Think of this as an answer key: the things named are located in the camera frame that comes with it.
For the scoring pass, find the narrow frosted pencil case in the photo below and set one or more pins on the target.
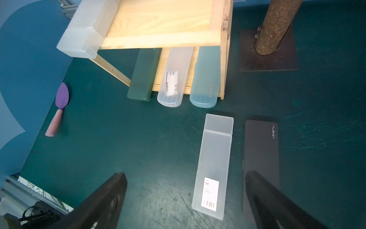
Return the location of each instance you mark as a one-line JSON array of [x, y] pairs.
[[209, 195]]

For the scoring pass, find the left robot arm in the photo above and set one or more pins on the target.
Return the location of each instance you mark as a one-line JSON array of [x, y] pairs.
[[41, 215]]

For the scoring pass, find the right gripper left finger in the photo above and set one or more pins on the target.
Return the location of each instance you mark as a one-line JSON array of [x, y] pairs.
[[101, 210]]

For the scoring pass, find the wooden two-tier shelf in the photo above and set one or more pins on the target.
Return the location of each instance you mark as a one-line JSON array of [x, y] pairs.
[[168, 24]]

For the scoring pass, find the dark green pencil case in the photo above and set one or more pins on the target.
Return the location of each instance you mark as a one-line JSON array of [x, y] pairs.
[[144, 74]]

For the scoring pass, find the pink cherry blossom tree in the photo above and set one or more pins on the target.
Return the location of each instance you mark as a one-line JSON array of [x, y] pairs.
[[277, 21]]

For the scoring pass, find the wide frosted pencil case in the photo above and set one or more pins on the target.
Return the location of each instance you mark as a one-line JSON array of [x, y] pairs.
[[88, 28]]

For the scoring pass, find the purple toy trowel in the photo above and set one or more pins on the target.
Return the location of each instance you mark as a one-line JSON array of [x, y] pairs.
[[61, 101]]

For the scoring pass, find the black pencil case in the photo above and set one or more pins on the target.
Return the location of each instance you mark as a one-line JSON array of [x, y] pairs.
[[261, 150]]

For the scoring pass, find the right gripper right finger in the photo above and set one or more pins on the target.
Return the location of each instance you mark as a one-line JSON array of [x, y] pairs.
[[272, 209]]

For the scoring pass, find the clear rounded pencil case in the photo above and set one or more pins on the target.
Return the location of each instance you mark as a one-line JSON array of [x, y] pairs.
[[175, 76]]

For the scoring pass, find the light blue pencil case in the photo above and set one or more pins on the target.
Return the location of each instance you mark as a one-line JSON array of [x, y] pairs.
[[206, 81]]

